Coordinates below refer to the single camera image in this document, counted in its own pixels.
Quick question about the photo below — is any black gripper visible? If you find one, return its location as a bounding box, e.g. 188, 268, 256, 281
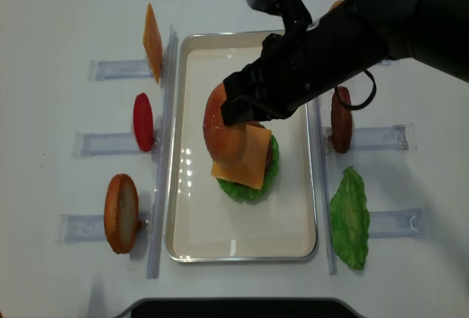
221, 21, 352, 125

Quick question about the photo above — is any golden bun top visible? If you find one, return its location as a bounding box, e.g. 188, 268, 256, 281
202, 83, 247, 166

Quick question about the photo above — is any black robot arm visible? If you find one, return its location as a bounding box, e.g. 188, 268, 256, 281
221, 0, 468, 125

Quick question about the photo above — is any brown patty under cheese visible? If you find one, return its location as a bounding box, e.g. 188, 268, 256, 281
247, 121, 273, 173

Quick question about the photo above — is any orange cheese slice on stack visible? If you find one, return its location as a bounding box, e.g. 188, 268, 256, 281
211, 124, 272, 190

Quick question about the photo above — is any upright brown meat patty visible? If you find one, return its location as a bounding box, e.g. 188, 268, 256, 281
330, 86, 353, 154

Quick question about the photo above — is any green lettuce under cheese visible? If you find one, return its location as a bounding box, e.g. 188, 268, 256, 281
216, 135, 280, 203

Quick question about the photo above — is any red tomato slice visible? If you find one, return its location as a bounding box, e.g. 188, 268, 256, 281
133, 93, 155, 152

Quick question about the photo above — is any upright orange cheese slice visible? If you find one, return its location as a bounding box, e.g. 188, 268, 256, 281
142, 3, 163, 83

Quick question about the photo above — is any green lettuce leaf right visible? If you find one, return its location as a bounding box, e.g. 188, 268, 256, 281
329, 166, 370, 270

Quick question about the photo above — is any sesame bun half right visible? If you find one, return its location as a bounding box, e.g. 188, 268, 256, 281
328, 0, 343, 13

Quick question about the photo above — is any white rectangular metal tray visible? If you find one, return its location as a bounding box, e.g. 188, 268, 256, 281
165, 32, 317, 263

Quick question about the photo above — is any clear holder top left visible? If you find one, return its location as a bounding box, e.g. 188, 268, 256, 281
87, 60, 153, 81

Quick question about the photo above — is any clear holder middle right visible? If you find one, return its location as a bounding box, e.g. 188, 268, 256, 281
322, 123, 417, 152

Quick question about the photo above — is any upright bun half left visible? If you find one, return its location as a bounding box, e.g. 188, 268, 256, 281
103, 174, 139, 254

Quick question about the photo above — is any clear holder middle left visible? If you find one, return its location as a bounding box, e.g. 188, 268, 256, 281
72, 133, 143, 157

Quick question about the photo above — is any clear holder bottom right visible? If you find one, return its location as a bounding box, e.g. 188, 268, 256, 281
369, 209, 425, 239

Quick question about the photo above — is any clear holder bottom left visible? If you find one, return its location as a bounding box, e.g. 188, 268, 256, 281
57, 213, 151, 244

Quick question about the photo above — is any black base at bottom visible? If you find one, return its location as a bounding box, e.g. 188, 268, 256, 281
120, 297, 361, 317

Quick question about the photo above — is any clear long rail left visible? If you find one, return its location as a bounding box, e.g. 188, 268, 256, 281
147, 24, 179, 279

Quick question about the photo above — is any clear long rail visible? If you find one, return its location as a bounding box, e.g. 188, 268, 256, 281
312, 98, 337, 276
147, 24, 179, 279

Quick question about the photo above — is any clear long rail right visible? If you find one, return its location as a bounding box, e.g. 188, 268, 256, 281
312, 98, 337, 276

